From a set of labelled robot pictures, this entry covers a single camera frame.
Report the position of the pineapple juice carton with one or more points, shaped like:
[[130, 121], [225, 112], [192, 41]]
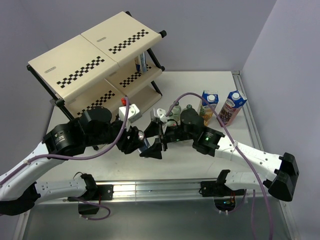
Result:
[[204, 109]]

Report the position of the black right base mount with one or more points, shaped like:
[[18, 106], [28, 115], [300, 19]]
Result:
[[225, 200]]

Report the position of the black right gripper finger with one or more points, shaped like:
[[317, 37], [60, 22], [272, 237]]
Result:
[[152, 130], [154, 151]]

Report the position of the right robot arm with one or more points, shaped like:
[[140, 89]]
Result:
[[278, 174]]

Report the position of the glass bottle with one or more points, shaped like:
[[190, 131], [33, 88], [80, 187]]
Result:
[[176, 113], [188, 106]]

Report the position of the red grape juice carton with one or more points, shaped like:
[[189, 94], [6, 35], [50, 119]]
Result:
[[231, 107]]

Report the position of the energy drink can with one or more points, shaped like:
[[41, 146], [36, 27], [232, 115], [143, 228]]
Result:
[[140, 63], [144, 142]]

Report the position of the aluminium rail frame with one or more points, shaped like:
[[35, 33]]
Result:
[[159, 199]]

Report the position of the glass bottle back right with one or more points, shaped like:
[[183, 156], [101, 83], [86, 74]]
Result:
[[188, 106]]

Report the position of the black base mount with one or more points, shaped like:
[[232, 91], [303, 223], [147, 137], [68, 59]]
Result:
[[91, 202], [225, 200]]

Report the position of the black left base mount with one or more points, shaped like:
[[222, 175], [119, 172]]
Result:
[[91, 202]]

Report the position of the glass bottle back left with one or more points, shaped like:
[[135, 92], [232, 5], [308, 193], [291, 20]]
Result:
[[176, 113]]

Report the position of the beige three-tier shelf rack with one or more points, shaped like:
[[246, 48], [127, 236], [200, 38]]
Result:
[[97, 67]]

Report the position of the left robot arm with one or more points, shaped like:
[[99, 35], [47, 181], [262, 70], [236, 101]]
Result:
[[20, 188]]

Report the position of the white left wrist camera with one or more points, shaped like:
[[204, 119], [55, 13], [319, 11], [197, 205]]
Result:
[[134, 113]]

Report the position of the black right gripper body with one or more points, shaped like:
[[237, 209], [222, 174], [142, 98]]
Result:
[[174, 134]]

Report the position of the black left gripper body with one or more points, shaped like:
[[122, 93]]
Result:
[[124, 143]]

